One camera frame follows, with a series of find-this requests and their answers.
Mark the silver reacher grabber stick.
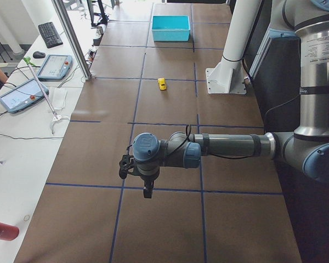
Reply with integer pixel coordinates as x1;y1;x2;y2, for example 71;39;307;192
23;57;69;135

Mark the far teach pendant tablet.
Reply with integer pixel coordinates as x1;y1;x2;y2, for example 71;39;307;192
37;54;72;81

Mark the aluminium frame post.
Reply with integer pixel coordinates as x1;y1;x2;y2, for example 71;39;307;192
52;0;92;81

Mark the teach pendant tablet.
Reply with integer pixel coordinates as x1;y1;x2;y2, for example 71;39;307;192
0;79;44;113
37;54;72;81

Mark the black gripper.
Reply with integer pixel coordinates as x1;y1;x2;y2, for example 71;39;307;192
141;175;155;198

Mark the near teach pendant tablet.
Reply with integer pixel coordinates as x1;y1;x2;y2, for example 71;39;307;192
0;79;44;113

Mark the yellow beetle toy car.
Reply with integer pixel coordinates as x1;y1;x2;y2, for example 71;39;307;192
157;78;167;90

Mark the black keyboard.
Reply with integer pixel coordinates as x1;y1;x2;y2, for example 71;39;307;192
38;22;63;48

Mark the turquoise plastic bin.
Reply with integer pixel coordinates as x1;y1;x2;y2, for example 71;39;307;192
151;15;190;42

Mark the black computer mouse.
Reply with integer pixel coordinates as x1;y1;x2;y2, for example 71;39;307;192
32;51;46;59

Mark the red cylinder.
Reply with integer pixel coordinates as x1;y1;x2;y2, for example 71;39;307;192
0;222;19;241

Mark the white camera mast with base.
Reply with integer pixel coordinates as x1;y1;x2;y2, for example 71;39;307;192
206;0;262;94

